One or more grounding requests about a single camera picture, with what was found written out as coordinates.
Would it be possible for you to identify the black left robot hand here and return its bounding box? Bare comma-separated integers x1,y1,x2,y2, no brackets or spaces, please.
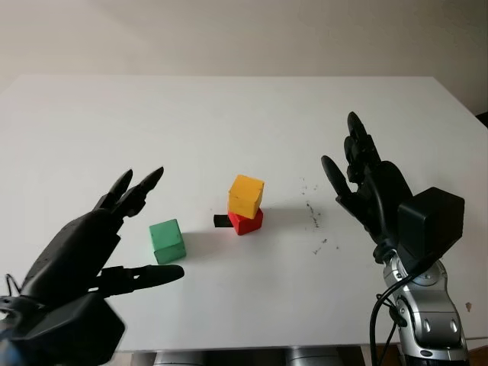
18,166,186,306

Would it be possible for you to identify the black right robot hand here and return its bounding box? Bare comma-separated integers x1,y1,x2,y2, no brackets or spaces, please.
320,111,415,264

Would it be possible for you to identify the green wooden cube block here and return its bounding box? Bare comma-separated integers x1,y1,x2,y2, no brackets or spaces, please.
148,218,187,265

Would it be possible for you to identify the yellow wooden cube block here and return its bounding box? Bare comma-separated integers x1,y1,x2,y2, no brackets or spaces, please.
227,174,266,220

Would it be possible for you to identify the red wooden cube block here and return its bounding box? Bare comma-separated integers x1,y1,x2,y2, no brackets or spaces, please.
227,207,265,236

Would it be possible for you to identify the grey robot torso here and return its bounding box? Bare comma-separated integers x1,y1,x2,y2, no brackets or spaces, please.
133,345,363,366

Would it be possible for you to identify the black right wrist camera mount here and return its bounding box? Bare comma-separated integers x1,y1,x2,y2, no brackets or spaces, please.
396,186,466,274

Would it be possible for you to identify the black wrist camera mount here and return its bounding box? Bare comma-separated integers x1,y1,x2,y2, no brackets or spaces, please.
0,291,127,366
396,186,466,274

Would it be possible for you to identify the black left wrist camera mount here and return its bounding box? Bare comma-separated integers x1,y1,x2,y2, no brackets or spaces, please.
0,291,127,366

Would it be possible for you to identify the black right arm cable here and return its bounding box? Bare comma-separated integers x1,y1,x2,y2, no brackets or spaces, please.
369,251,435,366

